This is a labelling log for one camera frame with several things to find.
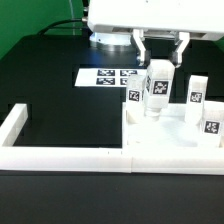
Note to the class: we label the white marker sheet with tags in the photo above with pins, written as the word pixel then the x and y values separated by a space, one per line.
pixel 99 77

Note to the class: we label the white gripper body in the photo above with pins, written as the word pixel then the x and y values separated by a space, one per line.
pixel 203 19

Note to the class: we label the white U-shaped fence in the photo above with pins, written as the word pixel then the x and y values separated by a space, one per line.
pixel 127 159

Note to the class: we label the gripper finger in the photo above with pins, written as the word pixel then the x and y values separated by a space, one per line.
pixel 143 56
pixel 181 40

